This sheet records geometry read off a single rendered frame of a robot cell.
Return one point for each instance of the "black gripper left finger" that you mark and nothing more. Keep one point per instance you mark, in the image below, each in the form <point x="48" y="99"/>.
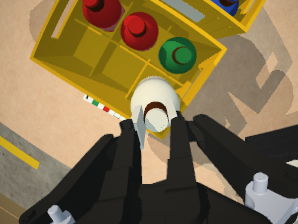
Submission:
<point x="76" y="193"/>

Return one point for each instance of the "yellow divided crate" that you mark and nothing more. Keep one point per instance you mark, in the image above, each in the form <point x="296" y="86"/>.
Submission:
<point x="72" y="55"/>
<point x="214" y="20"/>

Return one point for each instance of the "blue bottle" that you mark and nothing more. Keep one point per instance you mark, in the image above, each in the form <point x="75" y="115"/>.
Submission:
<point x="230" y="6"/>

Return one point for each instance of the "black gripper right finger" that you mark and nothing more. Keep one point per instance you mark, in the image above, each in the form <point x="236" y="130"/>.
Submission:
<point x="271" y="185"/>

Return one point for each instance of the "white bottle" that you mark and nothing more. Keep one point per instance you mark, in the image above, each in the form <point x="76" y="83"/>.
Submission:
<point x="151" y="93"/>

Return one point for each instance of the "white paper pick list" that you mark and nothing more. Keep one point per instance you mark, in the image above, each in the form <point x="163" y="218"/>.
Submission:
<point x="99" y="105"/>

